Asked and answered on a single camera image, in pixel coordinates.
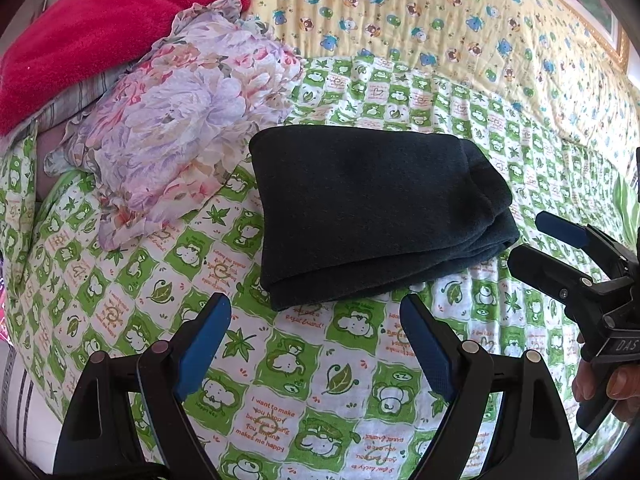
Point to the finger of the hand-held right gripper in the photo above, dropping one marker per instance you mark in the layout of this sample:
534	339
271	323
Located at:
562	230
540	270

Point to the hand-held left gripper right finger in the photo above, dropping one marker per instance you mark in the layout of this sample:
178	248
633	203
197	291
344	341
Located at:
425	350

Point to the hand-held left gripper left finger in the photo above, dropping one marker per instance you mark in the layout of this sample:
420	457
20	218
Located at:
200	352

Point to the dark grey pants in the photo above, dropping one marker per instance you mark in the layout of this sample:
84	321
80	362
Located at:
370	210

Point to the person's right hand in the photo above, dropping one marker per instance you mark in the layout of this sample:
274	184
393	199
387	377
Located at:
625	390

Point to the green white printed blanket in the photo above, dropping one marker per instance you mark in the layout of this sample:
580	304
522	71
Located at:
310	400

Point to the floral ruffled pillow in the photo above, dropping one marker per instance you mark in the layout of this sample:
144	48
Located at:
185	125

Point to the yellow animal print bedsheet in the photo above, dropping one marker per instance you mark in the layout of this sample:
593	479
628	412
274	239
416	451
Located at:
400	10

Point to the grey striped pillow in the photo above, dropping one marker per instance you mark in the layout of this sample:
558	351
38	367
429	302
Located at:
75	102

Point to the red fleece blanket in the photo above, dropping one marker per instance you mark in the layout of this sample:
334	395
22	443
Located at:
95	25

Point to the gold framed wall picture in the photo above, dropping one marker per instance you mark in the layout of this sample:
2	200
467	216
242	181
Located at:
607	25

